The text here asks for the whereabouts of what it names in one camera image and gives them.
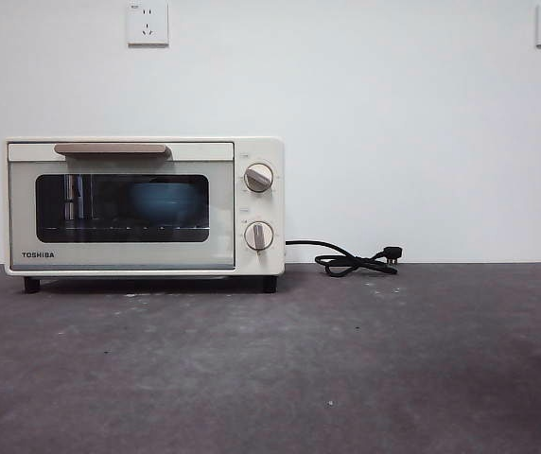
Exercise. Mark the cream Toshiba toaster oven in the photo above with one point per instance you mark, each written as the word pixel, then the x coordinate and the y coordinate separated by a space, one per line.
pixel 277 208

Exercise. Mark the blue ribbed bowl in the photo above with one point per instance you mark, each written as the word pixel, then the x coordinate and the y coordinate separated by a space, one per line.
pixel 162 203

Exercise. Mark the round timer knob, upright pointer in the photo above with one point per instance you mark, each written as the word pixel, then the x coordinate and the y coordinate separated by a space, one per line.
pixel 257 235

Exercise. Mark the round temperature knob, slanted pointer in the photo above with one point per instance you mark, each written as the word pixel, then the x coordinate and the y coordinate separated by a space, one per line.
pixel 257 178

